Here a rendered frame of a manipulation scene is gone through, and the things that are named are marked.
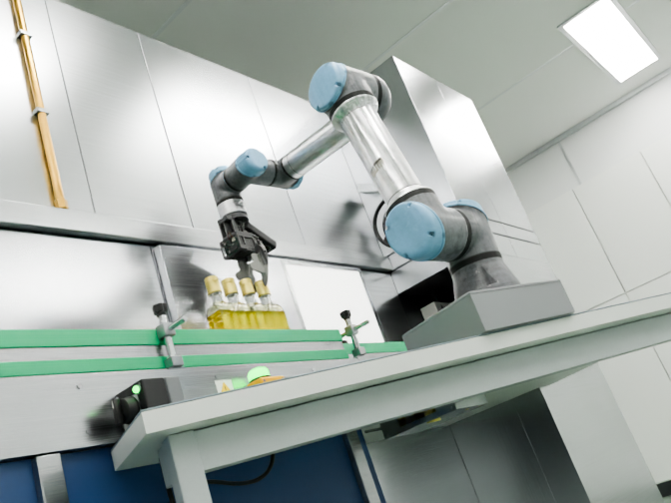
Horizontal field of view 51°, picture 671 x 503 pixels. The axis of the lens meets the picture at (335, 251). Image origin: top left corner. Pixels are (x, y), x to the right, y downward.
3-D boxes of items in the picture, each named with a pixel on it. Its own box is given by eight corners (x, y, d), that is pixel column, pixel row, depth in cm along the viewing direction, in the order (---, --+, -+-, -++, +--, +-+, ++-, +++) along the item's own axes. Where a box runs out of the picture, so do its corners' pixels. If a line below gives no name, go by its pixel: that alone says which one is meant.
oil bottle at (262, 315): (276, 386, 177) (252, 308, 184) (292, 378, 174) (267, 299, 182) (261, 387, 173) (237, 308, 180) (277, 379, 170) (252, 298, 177)
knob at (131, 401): (127, 428, 115) (109, 430, 113) (121, 401, 117) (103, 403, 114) (143, 418, 113) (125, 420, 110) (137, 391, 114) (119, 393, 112)
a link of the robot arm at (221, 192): (217, 161, 192) (201, 178, 198) (228, 195, 189) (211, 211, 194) (240, 164, 198) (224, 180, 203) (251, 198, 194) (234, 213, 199)
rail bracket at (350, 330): (333, 371, 186) (319, 327, 190) (381, 346, 178) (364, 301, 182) (326, 371, 184) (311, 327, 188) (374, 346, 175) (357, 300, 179)
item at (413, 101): (478, 299, 328) (410, 142, 359) (549, 263, 309) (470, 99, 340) (397, 293, 273) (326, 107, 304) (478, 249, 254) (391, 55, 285)
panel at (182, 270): (385, 358, 244) (353, 271, 256) (392, 355, 243) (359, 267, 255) (184, 370, 174) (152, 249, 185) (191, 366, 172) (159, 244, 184)
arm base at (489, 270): (539, 288, 149) (522, 246, 152) (492, 292, 140) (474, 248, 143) (490, 314, 160) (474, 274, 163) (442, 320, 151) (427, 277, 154)
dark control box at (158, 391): (163, 438, 122) (152, 392, 125) (192, 422, 118) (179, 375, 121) (123, 444, 115) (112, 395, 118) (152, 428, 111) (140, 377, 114)
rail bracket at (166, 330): (179, 371, 134) (163, 307, 139) (204, 356, 130) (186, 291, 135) (163, 372, 131) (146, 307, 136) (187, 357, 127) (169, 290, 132)
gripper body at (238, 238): (224, 262, 186) (212, 224, 191) (247, 264, 193) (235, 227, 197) (243, 250, 183) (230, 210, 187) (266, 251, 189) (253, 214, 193)
